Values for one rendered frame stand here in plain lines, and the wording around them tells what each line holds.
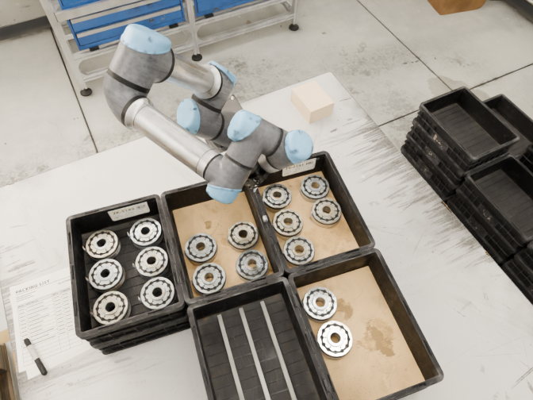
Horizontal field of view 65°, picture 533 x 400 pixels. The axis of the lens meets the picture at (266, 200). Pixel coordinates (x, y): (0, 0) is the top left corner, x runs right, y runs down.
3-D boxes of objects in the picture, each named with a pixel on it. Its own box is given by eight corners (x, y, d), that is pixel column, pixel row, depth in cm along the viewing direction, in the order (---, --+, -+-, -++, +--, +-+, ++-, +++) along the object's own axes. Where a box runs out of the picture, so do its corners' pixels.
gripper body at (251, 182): (228, 176, 117) (249, 167, 107) (241, 151, 120) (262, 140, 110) (250, 190, 120) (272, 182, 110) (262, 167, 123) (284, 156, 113)
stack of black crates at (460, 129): (393, 159, 247) (418, 103, 209) (434, 141, 254) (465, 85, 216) (438, 211, 228) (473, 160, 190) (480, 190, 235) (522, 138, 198)
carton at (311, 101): (290, 101, 193) (292, 89, 187) (312, 92, 197) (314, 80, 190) (308, 124, 186) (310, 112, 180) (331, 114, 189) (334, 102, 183)
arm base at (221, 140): (209, 132, 172) (191, 125, 164) (232, 105, 166) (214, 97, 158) (224, 158, 164) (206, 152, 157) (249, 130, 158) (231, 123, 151)
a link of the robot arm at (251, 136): (222, 155, 94) (263, 174, 98) (247, 110, 91) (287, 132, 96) (216, 144, 100) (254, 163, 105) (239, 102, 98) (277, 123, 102)
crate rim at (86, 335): (67, 220, 135) (64, 217, 133) (160, 196, 140) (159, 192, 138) (78, 341, 114) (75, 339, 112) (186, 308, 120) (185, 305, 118)
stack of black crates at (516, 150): (447, 136, 257) (462, 109, 238) (484, 120, 265) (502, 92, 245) (493, 184, 238) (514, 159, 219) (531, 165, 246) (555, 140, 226)
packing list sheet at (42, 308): (3, 290, 143) (2, 290, 143) (71, 262, 149) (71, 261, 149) (21, 382, 128) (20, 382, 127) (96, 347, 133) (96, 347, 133)
